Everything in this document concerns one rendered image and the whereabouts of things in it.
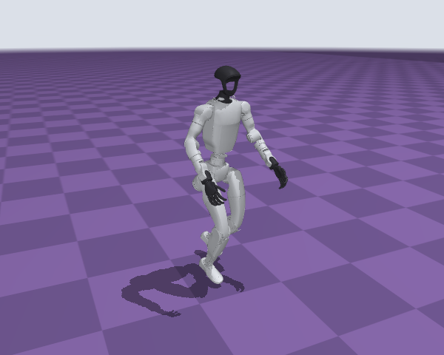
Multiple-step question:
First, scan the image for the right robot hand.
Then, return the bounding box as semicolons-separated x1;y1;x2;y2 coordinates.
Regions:
201;170;227;206

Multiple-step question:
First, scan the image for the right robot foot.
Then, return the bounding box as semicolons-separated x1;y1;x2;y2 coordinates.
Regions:
199;257;223;284

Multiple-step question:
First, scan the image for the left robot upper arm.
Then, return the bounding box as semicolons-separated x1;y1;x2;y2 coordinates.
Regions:
240;101;260;143

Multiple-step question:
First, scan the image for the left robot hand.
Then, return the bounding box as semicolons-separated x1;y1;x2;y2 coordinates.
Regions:
269;157;288;189

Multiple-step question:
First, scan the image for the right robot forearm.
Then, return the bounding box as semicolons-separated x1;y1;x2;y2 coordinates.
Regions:
185;138;208;181

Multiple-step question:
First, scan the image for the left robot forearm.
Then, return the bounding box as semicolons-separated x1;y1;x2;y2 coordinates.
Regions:
254;133;276;167

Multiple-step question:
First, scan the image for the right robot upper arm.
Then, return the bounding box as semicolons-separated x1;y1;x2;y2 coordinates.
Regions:
184;104;214;149

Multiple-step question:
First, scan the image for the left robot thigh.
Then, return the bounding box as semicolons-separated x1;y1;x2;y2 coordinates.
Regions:
222;167;246;231

